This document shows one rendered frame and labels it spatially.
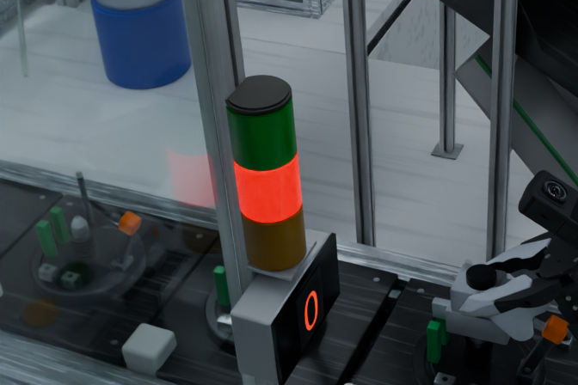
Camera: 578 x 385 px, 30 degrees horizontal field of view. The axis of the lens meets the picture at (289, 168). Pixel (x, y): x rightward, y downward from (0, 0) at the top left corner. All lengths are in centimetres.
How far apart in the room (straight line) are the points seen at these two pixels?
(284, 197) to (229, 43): 13
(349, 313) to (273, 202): 44
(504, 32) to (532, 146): 16
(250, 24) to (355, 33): 87
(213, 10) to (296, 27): 128
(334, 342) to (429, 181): 47
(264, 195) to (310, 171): 83
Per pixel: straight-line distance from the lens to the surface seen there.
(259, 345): 88
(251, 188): 82
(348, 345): 121
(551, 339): 110
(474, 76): 123
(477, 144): 170
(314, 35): 201
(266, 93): 79
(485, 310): 105
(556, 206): 98
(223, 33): 77
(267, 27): 205
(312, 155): 169
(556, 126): 133
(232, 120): 79
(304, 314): 91
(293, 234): 85
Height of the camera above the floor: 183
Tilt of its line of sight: 36 degrees down
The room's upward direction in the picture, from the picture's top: 6 degrees counter-clockwise
